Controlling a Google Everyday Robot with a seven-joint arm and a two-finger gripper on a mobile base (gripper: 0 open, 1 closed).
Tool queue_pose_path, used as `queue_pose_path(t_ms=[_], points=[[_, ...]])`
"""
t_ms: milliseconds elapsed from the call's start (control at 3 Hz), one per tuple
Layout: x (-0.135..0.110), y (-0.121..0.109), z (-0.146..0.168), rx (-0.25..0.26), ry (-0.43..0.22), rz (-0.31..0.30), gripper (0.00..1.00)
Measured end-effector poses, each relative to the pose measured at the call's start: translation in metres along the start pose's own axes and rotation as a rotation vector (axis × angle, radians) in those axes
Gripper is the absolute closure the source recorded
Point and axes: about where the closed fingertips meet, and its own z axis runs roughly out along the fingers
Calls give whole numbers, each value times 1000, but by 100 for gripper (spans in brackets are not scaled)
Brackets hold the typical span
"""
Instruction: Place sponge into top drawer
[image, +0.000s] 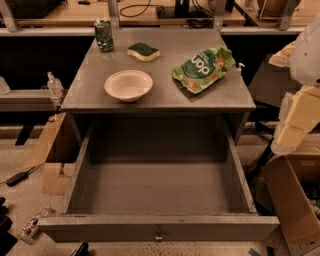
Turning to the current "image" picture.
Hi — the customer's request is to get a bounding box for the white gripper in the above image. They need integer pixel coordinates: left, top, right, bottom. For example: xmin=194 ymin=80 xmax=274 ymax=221
xmin=269 ymin=13 xmax=320 ymax=155

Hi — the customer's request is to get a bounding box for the green and yellow sponge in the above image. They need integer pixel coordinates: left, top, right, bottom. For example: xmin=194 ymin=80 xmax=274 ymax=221
xmin=127 ymin=43 xmax=160 ymax=62

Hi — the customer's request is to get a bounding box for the open grey top drawer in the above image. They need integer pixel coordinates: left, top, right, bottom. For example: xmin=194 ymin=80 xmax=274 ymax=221
xmin=40 ymin=114 xmax=279 ymax=242

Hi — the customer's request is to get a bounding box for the black folding chair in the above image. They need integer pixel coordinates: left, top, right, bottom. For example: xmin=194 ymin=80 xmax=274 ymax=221
xmin=247 ymin=54 xmax=300 ymax=179

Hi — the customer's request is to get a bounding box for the small white pump bottle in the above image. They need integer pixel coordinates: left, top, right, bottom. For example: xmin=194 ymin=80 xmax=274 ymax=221
xmin=237 ymin=62 xmax=246 ymax=74

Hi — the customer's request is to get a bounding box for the green chip bag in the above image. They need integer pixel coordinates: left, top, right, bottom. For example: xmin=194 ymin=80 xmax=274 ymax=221
xmin=172 ymin=45 xmax=235 ymax=95

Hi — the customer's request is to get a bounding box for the cardboard box at right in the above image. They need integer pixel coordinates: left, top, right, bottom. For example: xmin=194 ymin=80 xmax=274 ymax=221
xmin=262 ymin=139 xmax=320 ymax=256

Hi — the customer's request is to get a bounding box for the grey wooden cabinet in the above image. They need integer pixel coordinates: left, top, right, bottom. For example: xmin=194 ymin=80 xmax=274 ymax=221
xmin=62 ymin=28 xmax=255 ymax=139

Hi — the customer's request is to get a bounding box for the white bowl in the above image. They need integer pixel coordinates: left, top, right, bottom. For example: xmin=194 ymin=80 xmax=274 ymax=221
xmin=104 ymin=70 xmax=153 ymax=102

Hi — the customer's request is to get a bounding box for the green soda can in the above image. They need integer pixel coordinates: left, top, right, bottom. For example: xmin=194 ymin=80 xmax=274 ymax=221
xmin=94 ymin=19 xmax=114 ymax=52

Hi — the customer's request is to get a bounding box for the clear plastic bottle on bench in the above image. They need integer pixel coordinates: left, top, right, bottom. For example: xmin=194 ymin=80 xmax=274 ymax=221
xmin=47 ymin=72 xmax=64 ymax=98

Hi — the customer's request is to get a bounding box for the wooden block on floor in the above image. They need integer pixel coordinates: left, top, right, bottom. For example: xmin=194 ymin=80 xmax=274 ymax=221
xmin=42 ymin=163 xmax=76 ymax=195

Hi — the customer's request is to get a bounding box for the black power adapter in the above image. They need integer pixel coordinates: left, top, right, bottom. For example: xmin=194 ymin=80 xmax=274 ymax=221
xmin=6 ymin=171 xmax=28 ymax=187

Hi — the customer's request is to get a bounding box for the plastic bottle on floor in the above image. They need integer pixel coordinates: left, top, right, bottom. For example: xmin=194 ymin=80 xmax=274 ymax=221
xmin=19 ymin=206 xmax=54 ymax=244

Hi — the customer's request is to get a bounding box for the black cable on shelf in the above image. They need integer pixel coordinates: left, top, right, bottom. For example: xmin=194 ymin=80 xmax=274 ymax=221
xmin=119 ymin=0 xmax=166 ymax=19

